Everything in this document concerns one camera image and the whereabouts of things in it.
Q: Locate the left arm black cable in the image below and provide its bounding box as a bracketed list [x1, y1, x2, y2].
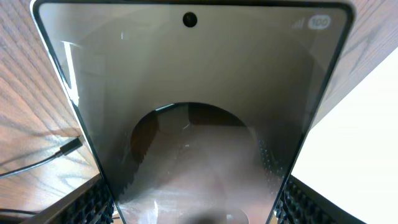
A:
[0, 207, 38, 217]

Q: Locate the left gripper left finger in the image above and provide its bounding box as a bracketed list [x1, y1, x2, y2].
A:
[22, 174, 114, 224]

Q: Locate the Galaxy S25 Ultra smartphone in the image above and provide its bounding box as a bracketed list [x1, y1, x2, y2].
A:
[30, 1, 356, 223]

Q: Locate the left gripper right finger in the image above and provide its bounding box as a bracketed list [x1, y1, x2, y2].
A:
[275, 175, 364, 224]

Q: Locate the black USB charging cable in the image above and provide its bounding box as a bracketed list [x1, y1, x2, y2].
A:
[0, 136, 84, 180]

